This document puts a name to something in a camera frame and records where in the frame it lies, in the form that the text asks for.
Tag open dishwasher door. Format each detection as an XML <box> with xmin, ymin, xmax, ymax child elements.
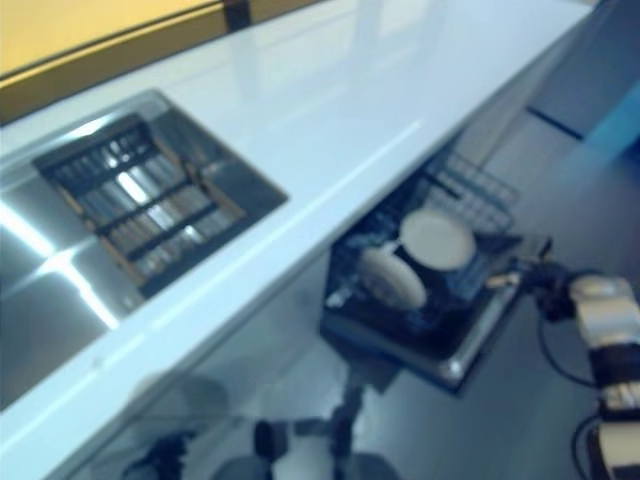
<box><xmin>318</xmin><ymin>279</ymin><xmax>525</xmax><ymax>397</ymax></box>

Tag white ceramic plate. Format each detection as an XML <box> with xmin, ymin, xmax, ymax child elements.
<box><xmin>399</xmin><ymin>206</ymin><xmax>477</xmax><ymax>270</ymax></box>
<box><xmin>358</xmin><ymin>246</ymin><xmax>427</xmax><ymax>310</ymax></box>

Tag upper wire dishwasher basket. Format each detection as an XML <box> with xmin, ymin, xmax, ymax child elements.
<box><xmin>423</xmin><ymin>148</ymin><xmax>517</xmax><ymax>237</ymax></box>

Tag black sink drying rack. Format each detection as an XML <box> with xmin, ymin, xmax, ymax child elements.
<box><xmin>31</xmin><ymin>112</ymin><xmax>247</xmax><ymax>300</ymax></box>

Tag dark framed yellow window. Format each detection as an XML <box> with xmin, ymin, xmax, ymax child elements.
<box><xmin>0</xmin><ymin>0</ymin><xmax>252</xmax><ymax>122</ymax></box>

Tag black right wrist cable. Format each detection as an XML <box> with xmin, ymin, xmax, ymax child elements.
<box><xmin>537</xmin><ymin>299</ymin><xmax>602</xmax><ymax>387</ymax></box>

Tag robot right leg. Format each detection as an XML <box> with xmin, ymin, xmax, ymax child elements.
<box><xmin>329</xmin><ymin>405</ymin><xmax>400</xmax><ymax>480</ymax></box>

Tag black wire dishwasher rack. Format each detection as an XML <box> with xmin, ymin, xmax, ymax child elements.
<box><xmin>324</xmin><ymin>199</ymin><xmax>525</xmax><ymax>344</ymax></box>

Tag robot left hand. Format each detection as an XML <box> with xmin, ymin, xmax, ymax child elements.
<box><xmin>143</xmin><ymin>433</ymin><xmax>190</xmax><ymax>480</ymax></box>

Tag stainless steel sink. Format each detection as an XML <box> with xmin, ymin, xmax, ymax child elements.
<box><xmin>0</xmin><ymin>87</ymin><xmax>291</xmax><ymax>414</ymax></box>

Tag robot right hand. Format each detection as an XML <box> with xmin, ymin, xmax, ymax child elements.
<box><xmin>512</xmin><ymin>238</ymin><xmax>577</xmax><ymax>322</ymax></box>

